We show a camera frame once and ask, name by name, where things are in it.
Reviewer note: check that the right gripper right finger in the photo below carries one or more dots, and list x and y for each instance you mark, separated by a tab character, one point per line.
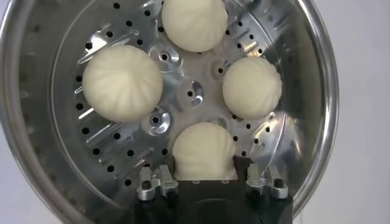
259	182

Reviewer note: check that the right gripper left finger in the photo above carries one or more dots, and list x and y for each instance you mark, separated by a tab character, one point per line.
158	182

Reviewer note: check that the white steamed baozi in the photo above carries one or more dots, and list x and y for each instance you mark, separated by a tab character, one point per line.
204	149
251	88
122	83
194	24

